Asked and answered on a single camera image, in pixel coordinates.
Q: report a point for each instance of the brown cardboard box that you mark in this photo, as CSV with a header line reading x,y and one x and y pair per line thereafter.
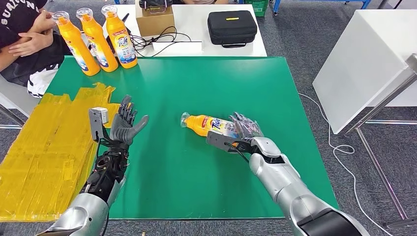
x,y
154,22

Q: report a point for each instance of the grey bench seat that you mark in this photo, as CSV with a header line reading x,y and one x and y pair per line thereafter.
x,y
9,93

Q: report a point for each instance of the blue metal frame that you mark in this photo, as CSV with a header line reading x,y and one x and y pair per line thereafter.
x,y
325,1

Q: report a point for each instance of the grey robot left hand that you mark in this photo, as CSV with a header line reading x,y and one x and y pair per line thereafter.
x,y
125,130

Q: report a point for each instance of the flat white box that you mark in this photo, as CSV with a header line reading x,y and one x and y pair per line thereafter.
x,y
178,48

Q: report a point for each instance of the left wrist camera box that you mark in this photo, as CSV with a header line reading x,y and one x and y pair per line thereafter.
x,y
97,120

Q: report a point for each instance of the person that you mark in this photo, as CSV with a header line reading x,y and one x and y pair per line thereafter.
x,y
29,65

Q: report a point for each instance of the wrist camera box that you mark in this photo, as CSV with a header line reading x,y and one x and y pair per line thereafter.
x,y
218,140
97,120

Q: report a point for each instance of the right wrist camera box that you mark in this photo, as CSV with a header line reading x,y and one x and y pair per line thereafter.
x,y
218,140

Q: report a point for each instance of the black carrying case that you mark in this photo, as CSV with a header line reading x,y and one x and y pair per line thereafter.
x,y
232,27

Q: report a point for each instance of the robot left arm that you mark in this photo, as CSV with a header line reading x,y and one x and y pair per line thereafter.
x,y
97,189

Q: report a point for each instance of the orange detergent bottle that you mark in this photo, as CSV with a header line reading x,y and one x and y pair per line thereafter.
x,y
97,42
122,42
202,125
76,45

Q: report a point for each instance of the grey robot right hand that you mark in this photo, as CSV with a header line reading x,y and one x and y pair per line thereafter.
x,y
249,130

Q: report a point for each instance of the green plastic crate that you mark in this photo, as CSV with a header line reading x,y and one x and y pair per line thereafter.
x,y
257,7

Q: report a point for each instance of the black device on box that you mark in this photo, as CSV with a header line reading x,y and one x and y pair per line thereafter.
x,y
154,3

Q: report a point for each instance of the metal table frame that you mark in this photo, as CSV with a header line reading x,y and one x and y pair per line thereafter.
x,y
381,103

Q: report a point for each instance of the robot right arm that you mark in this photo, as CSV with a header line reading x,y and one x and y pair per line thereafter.
x,y
293,195

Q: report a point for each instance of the large white table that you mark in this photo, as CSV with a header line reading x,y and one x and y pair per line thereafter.
x,y
358,64

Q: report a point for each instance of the tablet in dark blue case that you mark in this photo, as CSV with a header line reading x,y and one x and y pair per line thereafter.
x,y
110,44

